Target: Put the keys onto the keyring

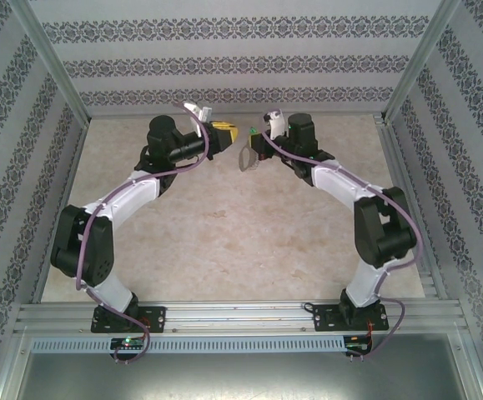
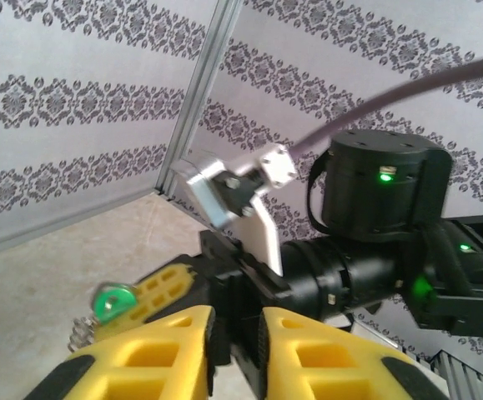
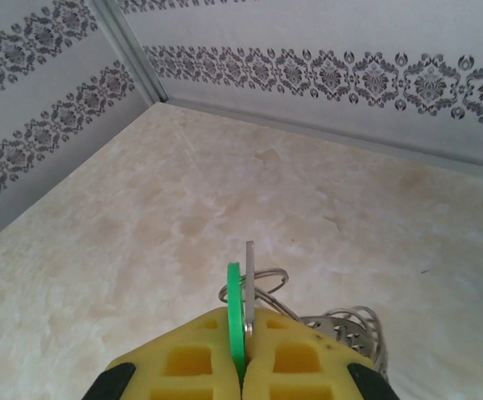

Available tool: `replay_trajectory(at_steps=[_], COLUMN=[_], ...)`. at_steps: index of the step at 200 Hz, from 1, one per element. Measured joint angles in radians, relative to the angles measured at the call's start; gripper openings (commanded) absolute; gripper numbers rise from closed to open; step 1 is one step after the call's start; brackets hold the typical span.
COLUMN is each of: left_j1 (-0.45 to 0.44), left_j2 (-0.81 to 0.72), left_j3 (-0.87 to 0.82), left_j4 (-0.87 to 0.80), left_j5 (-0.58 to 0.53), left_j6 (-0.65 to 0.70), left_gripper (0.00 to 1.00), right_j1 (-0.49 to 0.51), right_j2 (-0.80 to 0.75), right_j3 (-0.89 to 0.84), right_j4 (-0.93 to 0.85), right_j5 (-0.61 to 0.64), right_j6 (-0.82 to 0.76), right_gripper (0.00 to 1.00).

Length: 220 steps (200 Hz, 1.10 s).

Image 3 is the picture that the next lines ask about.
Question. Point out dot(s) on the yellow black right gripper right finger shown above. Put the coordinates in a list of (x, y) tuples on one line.
[(262, 375)]

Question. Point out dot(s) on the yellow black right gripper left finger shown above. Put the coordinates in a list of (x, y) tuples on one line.
[(220, 375)]

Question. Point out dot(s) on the green plastic key tag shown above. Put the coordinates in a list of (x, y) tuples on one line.
[(236, 312)]

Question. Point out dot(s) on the aluminium left frame post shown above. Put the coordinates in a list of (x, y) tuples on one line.
[(128, 46)]

